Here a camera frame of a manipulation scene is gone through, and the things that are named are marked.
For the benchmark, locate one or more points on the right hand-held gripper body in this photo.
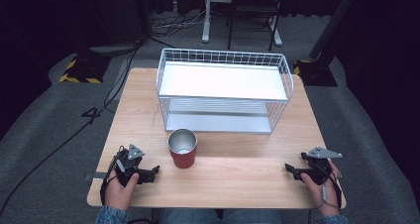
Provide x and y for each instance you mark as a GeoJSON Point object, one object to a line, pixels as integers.
{"type": "Point", "coordinates": [318, 171]}

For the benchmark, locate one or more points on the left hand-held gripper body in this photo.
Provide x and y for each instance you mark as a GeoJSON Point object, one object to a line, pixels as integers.
{"type": "Point", "coordinates": [127, 164]}

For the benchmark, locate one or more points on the red metal cup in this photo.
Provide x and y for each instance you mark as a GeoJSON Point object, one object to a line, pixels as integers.
{"type": "Point", "coordinates": [182, 151]}

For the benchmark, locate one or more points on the person's right hand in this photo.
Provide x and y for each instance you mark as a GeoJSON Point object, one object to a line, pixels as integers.
{"type": "Point", "coordinates": [322, 196]}

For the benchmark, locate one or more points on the person's left hand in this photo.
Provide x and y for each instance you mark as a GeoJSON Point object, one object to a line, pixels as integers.
{"type": "Point", "coordinates": [118, 192]}

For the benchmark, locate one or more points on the grey tape strip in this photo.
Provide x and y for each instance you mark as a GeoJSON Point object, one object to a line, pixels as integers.
{"type": "Point", "coordinates": [97, 176]}

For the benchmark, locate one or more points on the black yellow-striped stand base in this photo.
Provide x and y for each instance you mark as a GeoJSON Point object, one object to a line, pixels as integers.
{"type": "Point", "coordinates": [84, 70]}
{"type": "Point", "coordinates": [317, 73]}

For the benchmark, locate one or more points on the black slanted stand pole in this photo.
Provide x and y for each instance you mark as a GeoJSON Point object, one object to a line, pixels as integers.
{"type": "Point", "coordinates": [333, 22]}

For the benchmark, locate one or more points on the white desk leg frame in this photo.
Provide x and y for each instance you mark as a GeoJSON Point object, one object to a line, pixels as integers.
{"type": "Point", "coordinates": [206, 22]}

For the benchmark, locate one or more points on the black metal chair frame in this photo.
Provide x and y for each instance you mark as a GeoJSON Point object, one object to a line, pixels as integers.
{"type": "Point", "coordinates": [251, 9]}

